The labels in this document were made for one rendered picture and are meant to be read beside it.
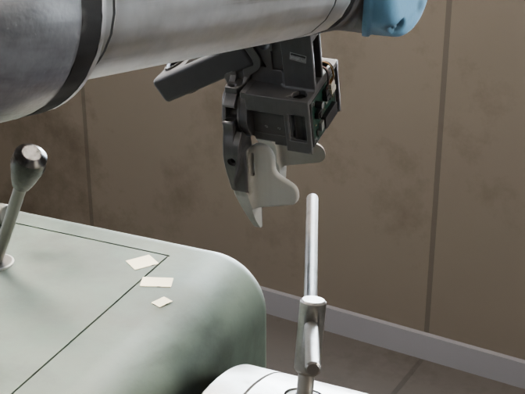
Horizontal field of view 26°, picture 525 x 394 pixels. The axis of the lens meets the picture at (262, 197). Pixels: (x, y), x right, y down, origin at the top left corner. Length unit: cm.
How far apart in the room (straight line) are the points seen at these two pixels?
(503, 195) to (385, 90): 42
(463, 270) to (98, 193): 126
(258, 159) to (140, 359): 20
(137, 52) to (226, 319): 60
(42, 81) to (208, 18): 13
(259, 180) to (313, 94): 11
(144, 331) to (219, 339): 8
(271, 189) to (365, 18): 31
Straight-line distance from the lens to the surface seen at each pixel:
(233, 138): 97
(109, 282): 110
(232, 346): 109
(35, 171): 103
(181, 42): 55
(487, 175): 304
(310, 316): 93
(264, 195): 101
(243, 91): 95
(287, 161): 106
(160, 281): 110
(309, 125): 94
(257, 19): 60
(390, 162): 314
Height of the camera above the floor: 178
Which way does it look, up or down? 24 degrees down
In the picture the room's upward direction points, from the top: straight up
